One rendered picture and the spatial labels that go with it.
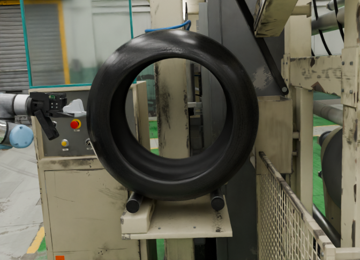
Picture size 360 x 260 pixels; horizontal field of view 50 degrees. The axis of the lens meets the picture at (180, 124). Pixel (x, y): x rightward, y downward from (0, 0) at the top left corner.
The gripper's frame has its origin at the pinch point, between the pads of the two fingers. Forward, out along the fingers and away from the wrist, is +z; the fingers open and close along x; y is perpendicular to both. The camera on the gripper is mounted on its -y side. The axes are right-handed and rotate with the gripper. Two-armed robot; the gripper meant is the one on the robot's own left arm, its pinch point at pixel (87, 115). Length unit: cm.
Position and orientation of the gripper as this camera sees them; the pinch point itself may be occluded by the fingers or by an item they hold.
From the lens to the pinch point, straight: 138.2
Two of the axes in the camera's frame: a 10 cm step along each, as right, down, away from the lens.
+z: 10.0, 0.7, -0.3
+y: 0.6, -9.8, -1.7
